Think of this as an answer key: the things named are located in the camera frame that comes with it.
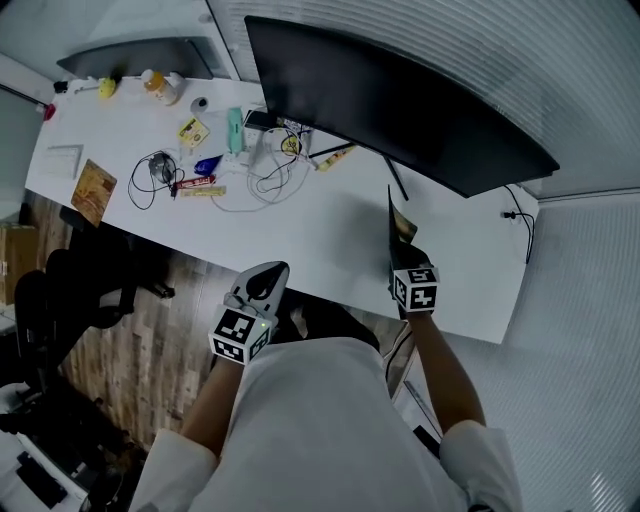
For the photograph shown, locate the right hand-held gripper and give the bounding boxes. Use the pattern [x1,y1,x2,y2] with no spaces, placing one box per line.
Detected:
[387,249,442,321]

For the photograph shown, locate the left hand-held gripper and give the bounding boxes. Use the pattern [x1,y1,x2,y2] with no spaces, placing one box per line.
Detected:
[207,260,291,369]

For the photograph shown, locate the dark streaked mouse pad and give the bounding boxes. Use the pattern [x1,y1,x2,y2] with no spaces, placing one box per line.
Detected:
[386,183,426,271]

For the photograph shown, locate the person's left forearm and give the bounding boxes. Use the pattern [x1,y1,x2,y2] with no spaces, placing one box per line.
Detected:
[179,352,251,454]

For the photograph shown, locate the person's right forearm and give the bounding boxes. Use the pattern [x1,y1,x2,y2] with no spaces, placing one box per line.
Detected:
[405,309,489,436]

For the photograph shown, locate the brown patterned booklet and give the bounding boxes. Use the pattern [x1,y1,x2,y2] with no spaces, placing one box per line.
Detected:
[70,158,119,229]

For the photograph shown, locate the person's black trousers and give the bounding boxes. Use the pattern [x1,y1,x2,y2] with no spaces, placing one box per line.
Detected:
[272,294,381,351]

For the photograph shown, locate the black monitor stand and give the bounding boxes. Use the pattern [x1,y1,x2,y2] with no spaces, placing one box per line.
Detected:
[309,144,410,202]

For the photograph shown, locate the person's white shirt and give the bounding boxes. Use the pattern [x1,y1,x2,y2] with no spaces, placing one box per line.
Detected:
[129,335,524,512]

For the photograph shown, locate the yellow stick packet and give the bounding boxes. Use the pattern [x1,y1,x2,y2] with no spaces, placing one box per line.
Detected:
[315,144,357,173]

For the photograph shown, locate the red snack bar packet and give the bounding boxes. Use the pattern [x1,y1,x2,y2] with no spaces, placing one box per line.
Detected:
[169,175,217,191]

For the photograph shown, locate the black office chair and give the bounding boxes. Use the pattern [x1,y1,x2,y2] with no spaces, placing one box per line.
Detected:
[13,232,176,396]

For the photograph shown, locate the white power strip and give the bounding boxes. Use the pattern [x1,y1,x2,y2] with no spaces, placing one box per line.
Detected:
[222,128,259,169]

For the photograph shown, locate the black curved monitor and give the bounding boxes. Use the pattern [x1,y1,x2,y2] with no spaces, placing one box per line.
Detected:
[243,14,561,200]

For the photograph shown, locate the mint green case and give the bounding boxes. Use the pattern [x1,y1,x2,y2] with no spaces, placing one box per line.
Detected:
[227,106,245,154]

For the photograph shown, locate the yellow card packet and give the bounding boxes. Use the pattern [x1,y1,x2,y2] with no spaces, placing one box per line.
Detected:
[177,115,210,146]

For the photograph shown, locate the black phone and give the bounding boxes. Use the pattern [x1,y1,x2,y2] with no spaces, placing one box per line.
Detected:
[243,110,277,132]

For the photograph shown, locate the cardboard box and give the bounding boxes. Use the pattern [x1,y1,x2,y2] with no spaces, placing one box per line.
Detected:
[0,224,39,306]

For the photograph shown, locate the white keypad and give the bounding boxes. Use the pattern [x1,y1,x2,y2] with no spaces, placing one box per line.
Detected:
[42,143,85,180]

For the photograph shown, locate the orange juice bottle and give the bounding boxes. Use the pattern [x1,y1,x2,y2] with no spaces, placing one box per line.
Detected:
[140,68,180,107]

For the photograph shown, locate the dark grey desk partition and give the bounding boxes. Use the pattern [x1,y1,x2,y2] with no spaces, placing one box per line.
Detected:
[56,36,221,81]

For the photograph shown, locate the small white gadget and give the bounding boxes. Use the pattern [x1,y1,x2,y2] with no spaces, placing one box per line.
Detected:
[54,77,101,96]

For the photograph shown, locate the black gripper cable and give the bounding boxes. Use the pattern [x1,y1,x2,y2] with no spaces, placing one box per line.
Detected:
[384,319,414,361]

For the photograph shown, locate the black cable with plug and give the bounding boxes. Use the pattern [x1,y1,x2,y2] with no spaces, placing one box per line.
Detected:
[502,184,536,265]

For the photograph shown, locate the white desk cable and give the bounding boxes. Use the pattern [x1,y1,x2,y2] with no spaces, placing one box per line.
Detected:
[209,127,314,214]

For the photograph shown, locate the black desk cable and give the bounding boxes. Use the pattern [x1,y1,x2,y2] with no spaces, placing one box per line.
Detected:
[248,130,301,194]

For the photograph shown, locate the grey wired mouse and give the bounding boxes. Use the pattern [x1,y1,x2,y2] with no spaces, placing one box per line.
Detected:
[127,149,186,211]

